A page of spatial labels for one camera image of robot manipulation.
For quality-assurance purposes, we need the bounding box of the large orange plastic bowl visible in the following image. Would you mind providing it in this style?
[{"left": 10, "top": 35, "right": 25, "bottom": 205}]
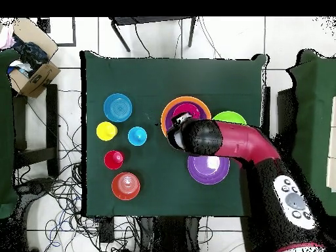
[{"left": 160, "top": 96, "right": 213, "bottom": 139}]

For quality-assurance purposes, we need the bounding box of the pile of clothes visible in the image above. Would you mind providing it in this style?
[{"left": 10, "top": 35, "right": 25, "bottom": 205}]
[{"left": 0, "top": 24, "right": 51, "bottom": 78}]

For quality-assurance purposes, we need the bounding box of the blue plastic bowl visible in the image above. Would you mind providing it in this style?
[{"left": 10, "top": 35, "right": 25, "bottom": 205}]
[{"left": 103, "top": 93, "right": 133, "bottom": 123}]

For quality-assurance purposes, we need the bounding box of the blue plastic cup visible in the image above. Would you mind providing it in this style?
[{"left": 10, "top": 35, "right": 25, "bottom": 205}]
[{"left": 127, "top": 126, "right": 148, "bottom": 147}]

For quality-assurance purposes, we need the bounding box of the black floor frame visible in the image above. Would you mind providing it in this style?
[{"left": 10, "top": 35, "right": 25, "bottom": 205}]
[{"left": 37, "top": 16, "right": 77, "bottom": 47}]

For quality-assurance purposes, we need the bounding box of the purple plastic bowl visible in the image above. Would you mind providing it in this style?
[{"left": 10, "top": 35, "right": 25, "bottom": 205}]
[
  {"left": 187, "top": 154, "right": 231, "bottom": 185},
  {"left": 164, "top": 100, "right": 208, "bottom": 133}
]

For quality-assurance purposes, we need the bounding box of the green cloth covered table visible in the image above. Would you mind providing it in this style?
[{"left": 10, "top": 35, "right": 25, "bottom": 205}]
[
  {"left": 285, "top": 49, "right": 336, "bottom": 221},
  {"left": 0, "top": 49, "right": 21, "bottom": 219}
]

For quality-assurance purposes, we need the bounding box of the yellow plastic cup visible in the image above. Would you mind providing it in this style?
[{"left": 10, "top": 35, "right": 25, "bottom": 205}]
[{"left": 96, "top": 121, "right": 118, "bottom": 142}]

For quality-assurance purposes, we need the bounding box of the black stand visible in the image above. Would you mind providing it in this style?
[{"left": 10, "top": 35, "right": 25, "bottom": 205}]
[{"left": 276, "top": 87, "right": 299, "bottom": 148}]

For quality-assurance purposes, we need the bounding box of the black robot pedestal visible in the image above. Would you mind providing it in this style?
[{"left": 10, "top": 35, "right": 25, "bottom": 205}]
[{"left": 136, "top": 216, "right": 201, "bottom": 252}]

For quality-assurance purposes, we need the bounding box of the black floor device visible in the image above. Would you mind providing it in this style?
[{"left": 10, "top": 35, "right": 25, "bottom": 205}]
[{"left": 15, "top": 177, "right": 56, "bottom": 196}]

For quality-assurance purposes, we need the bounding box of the cardboard box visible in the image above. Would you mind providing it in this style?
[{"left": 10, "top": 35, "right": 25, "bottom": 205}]
[{"left": 7, "top": 17, "right": 62, "bottom": 98}]

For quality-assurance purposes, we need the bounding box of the white panel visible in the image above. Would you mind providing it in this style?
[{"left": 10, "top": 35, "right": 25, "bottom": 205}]
[{"left": 325, "top": 96, "right": 336, "bottom": 193}]

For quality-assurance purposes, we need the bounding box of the black metal frame table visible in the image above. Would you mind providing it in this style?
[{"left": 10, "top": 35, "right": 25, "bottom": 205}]
[{"left": 108, "top": 16, "right": 198, "bottom": 53}]

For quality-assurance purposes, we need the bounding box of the dark green tablecloth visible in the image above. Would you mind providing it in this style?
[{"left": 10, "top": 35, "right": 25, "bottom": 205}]
[{"left": 79, "top": 50, "right": 270, "bottom": 218}]

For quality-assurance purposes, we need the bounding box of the red plastic cup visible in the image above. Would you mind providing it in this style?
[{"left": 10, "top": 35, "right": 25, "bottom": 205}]
[{"left": 104, "top": 150, "right": 125, "bottom": 171}]

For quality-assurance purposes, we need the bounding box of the green plastic bowl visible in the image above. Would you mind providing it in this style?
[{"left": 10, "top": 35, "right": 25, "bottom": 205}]
[{"left": 211, "top": 110, "right": 248, "bottom": 126}]

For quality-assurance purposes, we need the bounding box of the tangle of floor cables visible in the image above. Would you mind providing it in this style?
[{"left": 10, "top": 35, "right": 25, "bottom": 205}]
[{"left": 12, "top": 86, "right": 140, "bottom": 252}]

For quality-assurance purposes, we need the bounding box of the black power brick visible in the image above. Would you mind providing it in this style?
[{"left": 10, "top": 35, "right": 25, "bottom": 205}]
[{"left": 98, "top": 216, "right": 116, "bottom": 243}]

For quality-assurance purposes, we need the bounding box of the small red-orange plastic bowl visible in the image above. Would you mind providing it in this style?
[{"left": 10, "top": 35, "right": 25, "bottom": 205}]
[{"left": 111, "top": 171, "right": 141, "bottom": 201}]

